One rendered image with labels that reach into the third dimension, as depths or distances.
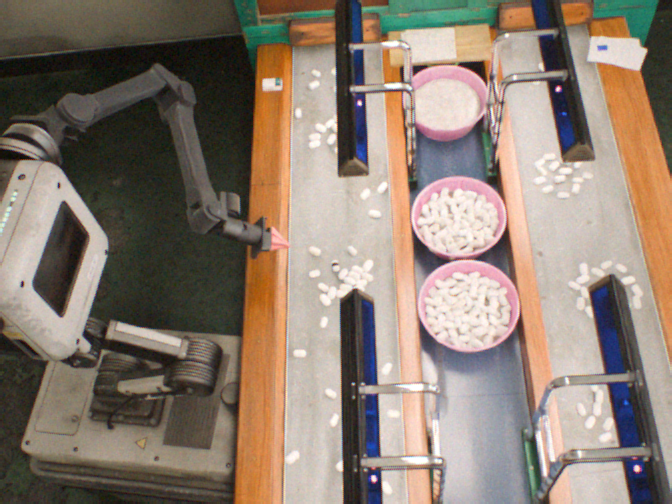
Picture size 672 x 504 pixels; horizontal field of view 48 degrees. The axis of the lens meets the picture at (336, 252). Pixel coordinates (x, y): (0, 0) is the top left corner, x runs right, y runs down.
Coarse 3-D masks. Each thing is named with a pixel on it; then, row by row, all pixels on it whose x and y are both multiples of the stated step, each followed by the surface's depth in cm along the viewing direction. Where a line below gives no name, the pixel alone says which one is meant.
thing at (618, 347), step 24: (600, 288) 168; (624, 288) 169; (600, 312) 166; (624, 312) 163; (600, 336) 165; (624, 336) 159; (624, 360) 157; (624, 384) 156; (624, 408) 154; (648, 408) 154; (624, 432) 153; (648, 432) 149; (648, 480) 145
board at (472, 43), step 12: (396, 36) 253; (456, 36) 251; (468, 36) 250; (480, 36) 250; (456, 48) 248; (468, 48) 247; (480, 48) 247; (396, 60) 248; (432, 60) 246; (444, 60) 246; (456, 60) 246; (468, 60) 246; (480, 60) 246
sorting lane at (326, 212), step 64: (320, 64) 255; (384, 128) 239; (320, 192) 229; (384, 192) 227; (320, 256) 218; (384, 256) 216; (320, 320) 208; (384, 320) 206; (320, 384) 199; (320, 448) 191; (384, 448) 189
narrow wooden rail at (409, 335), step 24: (384, 72) 247; (384, 96) 242; (408, 192) 223; (408, 216) 219; (408, 240) 215; (408, 264) 211; (408, 288) 208; (408, 312) 204; (408, 336) 201; (408, 360) 197; (408, 408) 191; (408, 432) 188; (408, 480) 182
